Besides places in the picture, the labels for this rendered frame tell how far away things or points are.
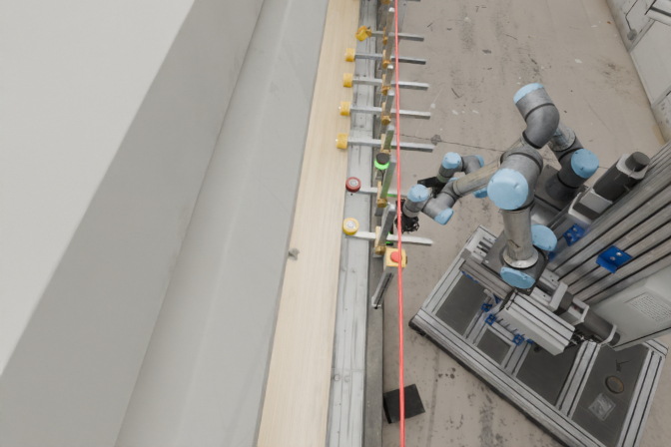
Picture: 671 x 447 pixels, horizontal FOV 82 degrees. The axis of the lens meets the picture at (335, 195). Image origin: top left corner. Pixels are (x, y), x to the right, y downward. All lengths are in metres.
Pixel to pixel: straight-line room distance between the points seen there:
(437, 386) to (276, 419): 1.28
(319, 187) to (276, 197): 1.78
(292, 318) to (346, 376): 0.41
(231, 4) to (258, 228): 0.10
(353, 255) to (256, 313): 1.94
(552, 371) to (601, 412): 0.29
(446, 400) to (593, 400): 0.78
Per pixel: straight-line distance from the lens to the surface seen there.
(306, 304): 1.71
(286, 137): 0.23
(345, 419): 1.92
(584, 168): 2.00
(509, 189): 1.27
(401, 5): 4.25
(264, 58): 0.24
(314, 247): 1.81
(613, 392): 2.86
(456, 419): 2.67
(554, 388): 2.70
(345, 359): 1.95
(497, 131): 3.88
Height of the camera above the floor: 2.53
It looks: 56 degrees down
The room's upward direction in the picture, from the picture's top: 6 degrees clockwise
